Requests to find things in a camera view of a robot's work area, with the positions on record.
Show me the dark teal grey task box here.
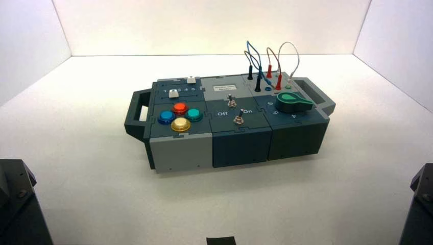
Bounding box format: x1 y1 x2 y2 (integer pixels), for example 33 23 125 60
124 71 336 175

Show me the blue jumper wire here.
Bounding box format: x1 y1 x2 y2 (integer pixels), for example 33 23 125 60
246 40 272 86

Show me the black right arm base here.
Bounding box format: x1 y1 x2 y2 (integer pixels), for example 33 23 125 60
399 163 433 245

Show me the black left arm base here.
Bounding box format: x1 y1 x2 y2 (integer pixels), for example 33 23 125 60
0 159 54 245

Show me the teal push button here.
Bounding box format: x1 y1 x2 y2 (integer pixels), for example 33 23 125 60
184 108 203 123

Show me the yellow push button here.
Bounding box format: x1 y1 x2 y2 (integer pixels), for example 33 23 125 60
170 117 191 133

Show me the red push button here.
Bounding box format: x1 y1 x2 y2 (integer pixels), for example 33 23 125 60
172 102 188 116

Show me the blue push button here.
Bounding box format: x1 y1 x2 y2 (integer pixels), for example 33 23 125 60
157 111 176 126

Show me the green rotary knob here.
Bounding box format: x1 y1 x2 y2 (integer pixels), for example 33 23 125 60
276 92 314 114

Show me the black tape piece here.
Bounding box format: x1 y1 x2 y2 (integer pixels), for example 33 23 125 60
206 236 237 245

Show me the black jumper wire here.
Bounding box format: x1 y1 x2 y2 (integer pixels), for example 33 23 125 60
243 51 263 92

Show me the red jumper wire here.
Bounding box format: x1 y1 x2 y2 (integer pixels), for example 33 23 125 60
266 46 283 91

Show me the white jumper wire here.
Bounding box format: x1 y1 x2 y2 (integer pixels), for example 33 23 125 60
277 41 300 89

